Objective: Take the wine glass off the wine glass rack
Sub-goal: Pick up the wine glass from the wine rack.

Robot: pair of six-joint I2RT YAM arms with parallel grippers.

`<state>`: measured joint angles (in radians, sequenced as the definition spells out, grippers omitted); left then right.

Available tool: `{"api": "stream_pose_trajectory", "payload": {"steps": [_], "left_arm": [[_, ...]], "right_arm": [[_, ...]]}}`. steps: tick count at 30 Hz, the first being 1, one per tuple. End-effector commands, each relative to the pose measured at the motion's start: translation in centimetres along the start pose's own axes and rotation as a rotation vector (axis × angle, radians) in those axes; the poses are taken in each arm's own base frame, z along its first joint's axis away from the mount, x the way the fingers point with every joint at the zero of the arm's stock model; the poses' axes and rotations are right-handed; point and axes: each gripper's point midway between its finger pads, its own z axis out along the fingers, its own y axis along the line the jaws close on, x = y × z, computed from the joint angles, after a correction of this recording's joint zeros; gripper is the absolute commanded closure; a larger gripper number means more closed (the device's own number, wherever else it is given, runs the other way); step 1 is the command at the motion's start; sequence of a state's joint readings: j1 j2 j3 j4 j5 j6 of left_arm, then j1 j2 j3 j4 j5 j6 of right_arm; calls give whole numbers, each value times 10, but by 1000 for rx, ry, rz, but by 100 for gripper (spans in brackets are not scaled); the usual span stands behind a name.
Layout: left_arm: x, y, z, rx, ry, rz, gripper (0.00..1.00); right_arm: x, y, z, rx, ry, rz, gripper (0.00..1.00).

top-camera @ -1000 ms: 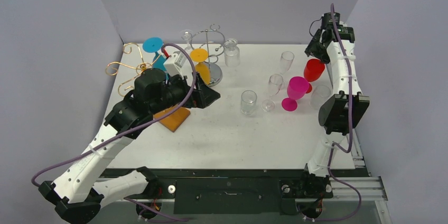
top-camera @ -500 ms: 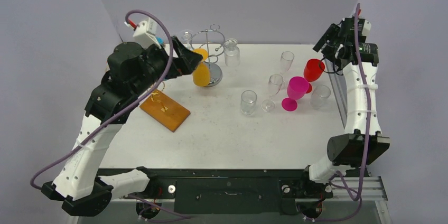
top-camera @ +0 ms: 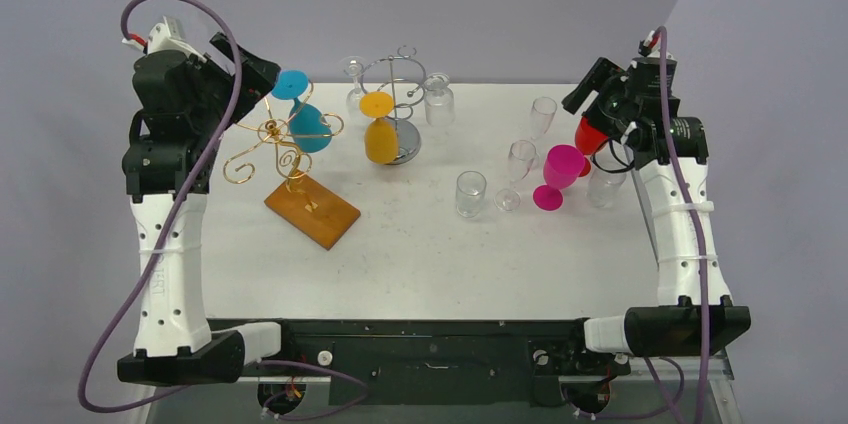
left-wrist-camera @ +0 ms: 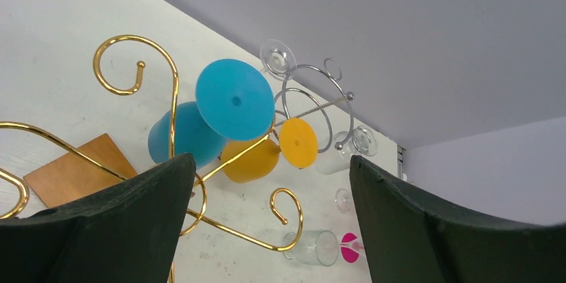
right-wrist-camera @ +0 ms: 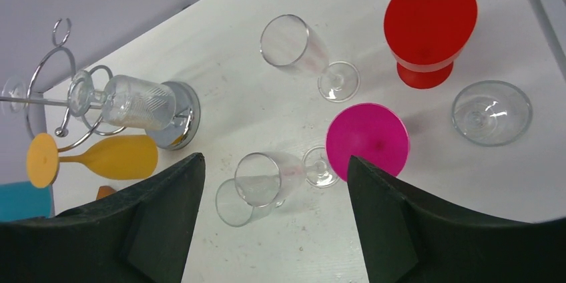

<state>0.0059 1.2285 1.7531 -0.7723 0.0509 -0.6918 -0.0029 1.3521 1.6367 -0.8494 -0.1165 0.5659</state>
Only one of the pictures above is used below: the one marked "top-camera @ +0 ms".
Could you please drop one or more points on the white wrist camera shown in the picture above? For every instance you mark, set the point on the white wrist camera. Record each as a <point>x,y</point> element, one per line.
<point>649,49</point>
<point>165,35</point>

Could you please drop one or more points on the chrome wire glass rack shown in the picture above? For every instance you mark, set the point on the chrome wire glass rack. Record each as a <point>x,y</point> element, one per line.
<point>405,84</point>

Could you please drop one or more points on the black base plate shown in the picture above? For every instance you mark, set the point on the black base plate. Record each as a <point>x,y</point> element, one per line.
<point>457,362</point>

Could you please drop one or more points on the gold wire glass rack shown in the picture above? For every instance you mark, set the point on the gold wire glass rack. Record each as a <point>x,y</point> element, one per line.
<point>310,207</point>

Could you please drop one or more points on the pink wine glass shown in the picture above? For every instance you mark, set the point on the pink wine glass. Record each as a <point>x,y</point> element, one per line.
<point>563,165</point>

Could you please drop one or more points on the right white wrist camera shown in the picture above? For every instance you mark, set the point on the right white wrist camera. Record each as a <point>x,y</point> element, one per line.
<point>649,49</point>

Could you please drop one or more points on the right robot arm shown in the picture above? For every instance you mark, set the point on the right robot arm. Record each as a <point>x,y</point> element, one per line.
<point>695,313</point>

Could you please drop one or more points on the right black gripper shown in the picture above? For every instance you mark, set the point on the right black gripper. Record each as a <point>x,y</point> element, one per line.
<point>592,89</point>

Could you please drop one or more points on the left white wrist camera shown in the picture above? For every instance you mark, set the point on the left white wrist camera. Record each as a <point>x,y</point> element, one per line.
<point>165,35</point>

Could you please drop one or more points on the yellow wine glass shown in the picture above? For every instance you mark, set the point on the yellow wine glass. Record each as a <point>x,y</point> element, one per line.
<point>380,138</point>

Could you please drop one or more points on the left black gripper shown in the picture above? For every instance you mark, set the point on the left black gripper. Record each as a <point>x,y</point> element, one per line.
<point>257,78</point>

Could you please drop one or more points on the blue wine glass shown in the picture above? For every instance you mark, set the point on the blue wine glass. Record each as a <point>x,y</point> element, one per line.
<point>304,121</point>

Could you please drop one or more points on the red wine glass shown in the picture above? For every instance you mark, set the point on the red wine glass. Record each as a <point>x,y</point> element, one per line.
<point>588,140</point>

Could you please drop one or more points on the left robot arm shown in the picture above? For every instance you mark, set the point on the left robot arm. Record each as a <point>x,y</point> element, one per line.
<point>187,101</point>

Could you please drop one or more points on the clear ribbed glass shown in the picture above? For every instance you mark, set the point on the clear ribbed glass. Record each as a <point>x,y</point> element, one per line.
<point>439,100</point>

